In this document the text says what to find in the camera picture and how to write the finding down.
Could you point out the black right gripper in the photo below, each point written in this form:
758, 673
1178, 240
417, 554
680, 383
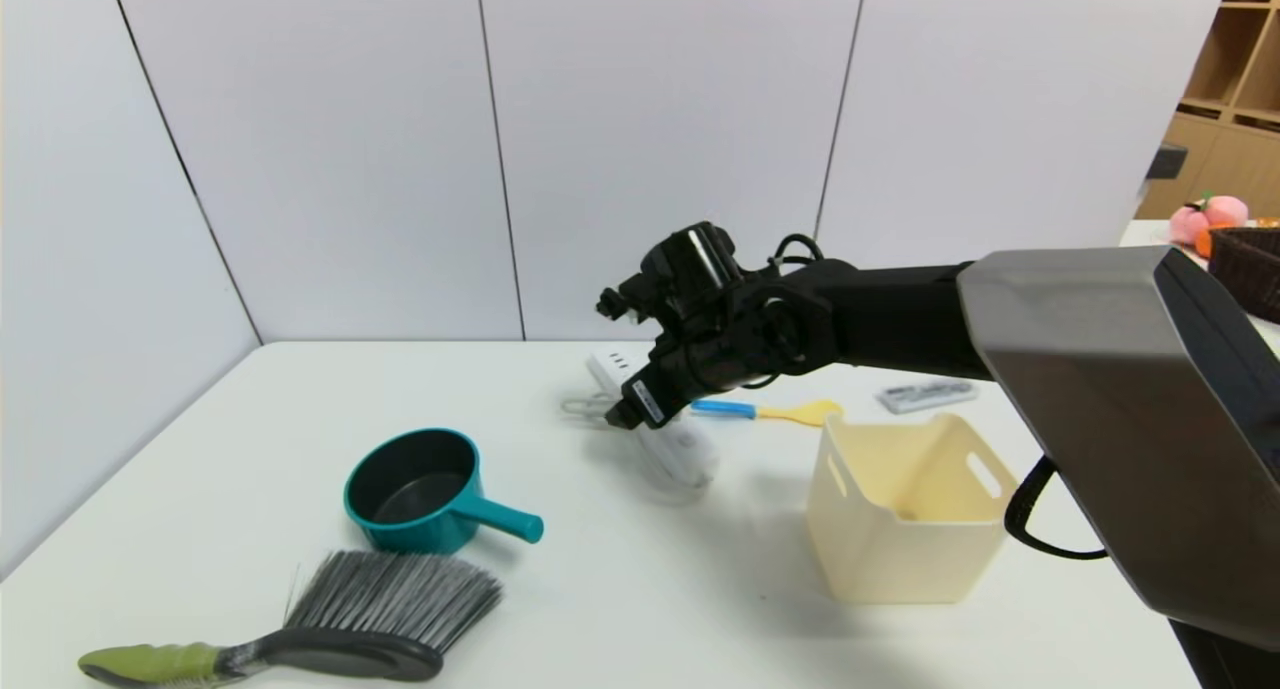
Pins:
646, 401

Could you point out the cream plastic storage box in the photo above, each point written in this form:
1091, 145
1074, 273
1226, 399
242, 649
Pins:
880, 559

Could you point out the black box-shaped object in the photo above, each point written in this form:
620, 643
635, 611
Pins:
1165, 161

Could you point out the grey remote control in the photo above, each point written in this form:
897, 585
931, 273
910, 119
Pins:
925, 395

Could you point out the small orange toy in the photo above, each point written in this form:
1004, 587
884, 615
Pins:
1201, 242

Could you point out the pink peach plush toy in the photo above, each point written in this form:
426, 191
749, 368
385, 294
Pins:
1215, 214

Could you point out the dark woven basket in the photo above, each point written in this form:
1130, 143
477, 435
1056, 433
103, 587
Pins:
1250, 269

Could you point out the wooden shelf unit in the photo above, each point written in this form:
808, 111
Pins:
1230, 79

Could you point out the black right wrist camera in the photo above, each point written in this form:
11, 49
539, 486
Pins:
690, 259

